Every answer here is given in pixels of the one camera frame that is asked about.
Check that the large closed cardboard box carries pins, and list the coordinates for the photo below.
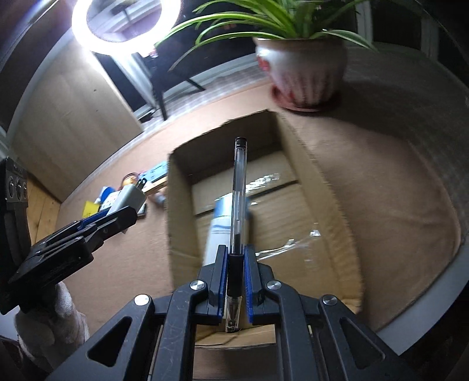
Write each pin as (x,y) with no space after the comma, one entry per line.
(73,121)

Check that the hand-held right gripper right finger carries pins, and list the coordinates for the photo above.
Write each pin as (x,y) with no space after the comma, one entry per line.
(250,282)

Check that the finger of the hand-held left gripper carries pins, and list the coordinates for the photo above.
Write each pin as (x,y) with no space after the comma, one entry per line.
(117,219)
(91,219)

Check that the clear black ballpoint pen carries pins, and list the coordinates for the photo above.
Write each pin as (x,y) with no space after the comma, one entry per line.
(240,183)

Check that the white red flower pot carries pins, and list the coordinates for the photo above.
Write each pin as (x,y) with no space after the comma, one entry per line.
(304,66)

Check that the white blue tube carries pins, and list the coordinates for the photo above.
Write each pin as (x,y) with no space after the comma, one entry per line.
(220,227)

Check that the yellow black card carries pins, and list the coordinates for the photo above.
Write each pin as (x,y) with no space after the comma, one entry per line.
(89,209)

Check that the green spider plant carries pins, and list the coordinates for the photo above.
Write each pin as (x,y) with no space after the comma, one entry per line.
(285,18)

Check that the blue white packet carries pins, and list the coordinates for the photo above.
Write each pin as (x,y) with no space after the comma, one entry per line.
(108,196)

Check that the brown felt mat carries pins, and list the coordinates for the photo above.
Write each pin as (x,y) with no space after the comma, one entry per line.
(384,183)

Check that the person's left hand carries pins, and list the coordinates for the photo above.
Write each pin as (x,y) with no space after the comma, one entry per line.
(47,329)

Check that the small orange object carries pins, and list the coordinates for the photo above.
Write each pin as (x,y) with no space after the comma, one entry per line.
(129,179)

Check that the teal flat box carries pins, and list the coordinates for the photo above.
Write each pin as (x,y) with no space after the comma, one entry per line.
(157,172)

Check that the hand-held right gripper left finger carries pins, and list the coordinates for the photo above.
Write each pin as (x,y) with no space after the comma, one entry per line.
(221,282)

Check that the red pot saucer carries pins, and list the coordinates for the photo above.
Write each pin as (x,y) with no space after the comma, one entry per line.
(293,106)

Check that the small grey bottle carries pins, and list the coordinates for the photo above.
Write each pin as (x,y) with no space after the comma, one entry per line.
(160,199)

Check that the white charger adapter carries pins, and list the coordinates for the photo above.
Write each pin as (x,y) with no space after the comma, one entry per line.
(128,198)

